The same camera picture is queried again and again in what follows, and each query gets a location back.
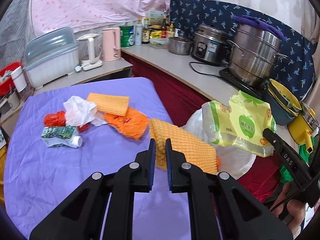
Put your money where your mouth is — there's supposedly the orange foam net sleeve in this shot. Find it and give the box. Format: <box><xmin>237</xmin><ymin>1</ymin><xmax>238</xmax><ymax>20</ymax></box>
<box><xmin>149</xmin><ymin>119</ymin><xmax>218</xmax><ymax>174</ymax></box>

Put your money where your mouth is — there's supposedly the yellow green snack bag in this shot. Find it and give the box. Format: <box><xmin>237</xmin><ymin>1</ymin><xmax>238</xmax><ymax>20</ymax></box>
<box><xmin>202</xmin><ymin>91</ymin><xmax>277</xmax><ymax>158</ymax></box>

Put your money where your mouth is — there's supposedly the red plastic bag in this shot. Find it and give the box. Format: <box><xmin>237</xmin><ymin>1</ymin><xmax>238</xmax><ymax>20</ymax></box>
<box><xmin>43</xmin><ymin>111</ymin><xmax>90</xmax><ymax>132</ymax></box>

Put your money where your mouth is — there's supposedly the white plastic bag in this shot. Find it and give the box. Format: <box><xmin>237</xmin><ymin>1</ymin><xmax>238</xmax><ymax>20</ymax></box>
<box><xmin>63</xmin><ymin>96</ymin><xmax>107</xmax><ymax>127</ymax></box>

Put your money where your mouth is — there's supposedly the white trash bag bin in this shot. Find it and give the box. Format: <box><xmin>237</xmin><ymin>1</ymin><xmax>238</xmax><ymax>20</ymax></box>
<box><xmin>182</xmin><ymin>109</ymin><xmax>256</xmax><ymax>179</ymax></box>

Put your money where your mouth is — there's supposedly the person's right hand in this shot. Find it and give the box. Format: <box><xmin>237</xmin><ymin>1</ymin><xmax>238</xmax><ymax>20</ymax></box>
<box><xmin>271</xmin><ymin>181</ymin><xmax>305</xmax><ymax>235</ymax></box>

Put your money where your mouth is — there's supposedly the yellow enamel pot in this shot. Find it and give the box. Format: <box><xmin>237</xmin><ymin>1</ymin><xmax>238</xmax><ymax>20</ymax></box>
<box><xmin>287</xmin><ymin>102</ymin><xmax>319</xmax><ymax>154</ymax></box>

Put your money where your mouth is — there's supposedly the purple tablecloth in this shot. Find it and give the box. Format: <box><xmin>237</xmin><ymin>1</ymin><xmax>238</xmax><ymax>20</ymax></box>
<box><xmin>4</xmin><ymin>77</ymin><xmax>191</xmax><ymax>239</ymax></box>

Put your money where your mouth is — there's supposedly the teal yellow bowl stack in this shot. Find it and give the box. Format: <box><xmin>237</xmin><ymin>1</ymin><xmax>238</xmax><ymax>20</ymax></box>
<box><xmin>262</xmin><ymin>79</ymin><xmax>302</xmax><ymax>126</ymax></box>

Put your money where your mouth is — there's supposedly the green milk carton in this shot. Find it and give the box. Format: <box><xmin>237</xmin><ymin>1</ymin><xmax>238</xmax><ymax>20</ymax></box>
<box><xmin>41</xmin><ymin>126</ymin><xmax>83</xmax><ymax>148</ymax></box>

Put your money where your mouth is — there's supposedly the black induction cooker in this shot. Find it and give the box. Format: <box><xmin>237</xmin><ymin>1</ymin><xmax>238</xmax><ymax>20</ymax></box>
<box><xmin>219</xmin><ymin>68</ymin><xmax>264</xmax><ymax>100</ymax></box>

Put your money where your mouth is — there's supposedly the orange plastic bag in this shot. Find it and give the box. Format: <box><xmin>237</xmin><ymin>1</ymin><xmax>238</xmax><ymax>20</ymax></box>
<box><xmin>104</xmin><ymin>107</ymin><xmax>150</xmax><ymax>140</ymax></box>

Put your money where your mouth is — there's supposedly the navy patterned cloth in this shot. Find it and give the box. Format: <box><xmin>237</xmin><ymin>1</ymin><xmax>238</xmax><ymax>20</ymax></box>
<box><xmin>170</xmin><ymin>0</ymin><xmax>317</xmax><ymax>100</ymax></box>

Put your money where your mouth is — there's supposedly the dark red counter curtain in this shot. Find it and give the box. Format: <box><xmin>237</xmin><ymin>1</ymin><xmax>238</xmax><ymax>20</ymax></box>
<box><xmin>122</xmin><ymin>53</ymin><xmax>280</xmax><ymax>202</ymax></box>

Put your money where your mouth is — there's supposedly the large steel steamer pot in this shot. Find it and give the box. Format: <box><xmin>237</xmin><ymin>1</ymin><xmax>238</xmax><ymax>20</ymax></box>
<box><xmin>227</xmin><ymin>23</ymin><xmax>290</xmax><ymax>87</ymax></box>

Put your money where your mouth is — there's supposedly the red plastic basin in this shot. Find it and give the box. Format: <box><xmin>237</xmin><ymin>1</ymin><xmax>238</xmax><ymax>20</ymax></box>
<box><xmin>0</xmin><ymin>62</ymin><xmax>21</xmax><ymax>96</ymax></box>

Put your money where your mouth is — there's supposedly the white cup container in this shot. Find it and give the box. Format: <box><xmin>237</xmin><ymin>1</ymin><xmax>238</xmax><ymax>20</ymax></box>
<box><xmin>11</xmin><ymin>66</ymin><xmax>27</xmax><ymax>93</ymax></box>

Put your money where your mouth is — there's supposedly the white dish rack with lid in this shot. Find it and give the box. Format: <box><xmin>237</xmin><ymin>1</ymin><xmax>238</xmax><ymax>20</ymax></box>
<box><xmin>23</xmin><ymin>27</ymin><xmax>79</xmax><ymax>90</ymax></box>

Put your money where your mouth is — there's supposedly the white electric glass kettle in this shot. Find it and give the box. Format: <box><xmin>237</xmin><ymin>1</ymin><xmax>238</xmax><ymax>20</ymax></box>
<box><xmin>76</xmin><ymin>33</ymin><xmax>103</xmax><ymax>71</ymax></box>

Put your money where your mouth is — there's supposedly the steel rice cooker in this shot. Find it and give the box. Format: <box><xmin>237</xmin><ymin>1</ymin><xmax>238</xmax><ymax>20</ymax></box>
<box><xmin>191</xmin><ymin>24</ymin><xmax>231</xmax><ymax>66</ymax></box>

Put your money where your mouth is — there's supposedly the purple cloth on pot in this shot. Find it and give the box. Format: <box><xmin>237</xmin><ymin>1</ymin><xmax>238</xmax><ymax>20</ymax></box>
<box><xmin>233</xmin><ymin>15</ymin><xmax>284</xmax><ymax>40</ymax></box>

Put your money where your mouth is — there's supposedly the small steel pot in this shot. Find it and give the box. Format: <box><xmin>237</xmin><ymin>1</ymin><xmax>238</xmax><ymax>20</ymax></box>
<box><xmin>168</xmin><ymin>36</ymin><xmax>193</xmax><ymax>55</ymax></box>

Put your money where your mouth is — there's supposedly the pink electric kettle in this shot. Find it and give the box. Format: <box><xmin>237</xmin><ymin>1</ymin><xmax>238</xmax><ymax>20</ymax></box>
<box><xmin>102</xmin><ymin>27</ymin><xmax>121</xmax><ymax>61</ymax></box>

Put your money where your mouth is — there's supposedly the green tin can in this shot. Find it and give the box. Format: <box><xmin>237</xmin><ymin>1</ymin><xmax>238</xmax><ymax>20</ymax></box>
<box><xmin>120</xmin><ymin>25</ymin><xmax>135</xmax><ymax>47</ymax></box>

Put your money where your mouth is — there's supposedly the dark soy sauce bottle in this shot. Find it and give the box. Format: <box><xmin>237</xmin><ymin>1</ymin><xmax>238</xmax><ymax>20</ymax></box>
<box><xmin>142</xmin><ymin>18</ymin><xmax>150</xmax><ymax>44</ymax></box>

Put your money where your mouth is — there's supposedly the white thermos bottle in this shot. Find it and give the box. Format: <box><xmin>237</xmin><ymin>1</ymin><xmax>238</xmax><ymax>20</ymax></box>
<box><xmin>135</xmin><ymin>18</ymin><xmax>143</xmax><ymax>46</ymax></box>

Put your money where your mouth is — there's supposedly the pink floral curtain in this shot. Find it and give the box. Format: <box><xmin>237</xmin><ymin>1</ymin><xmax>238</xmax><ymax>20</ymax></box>
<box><xmin>29</xmin><ymin>0</ymin><xmax>170</xmax><ymax>36</ymax></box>

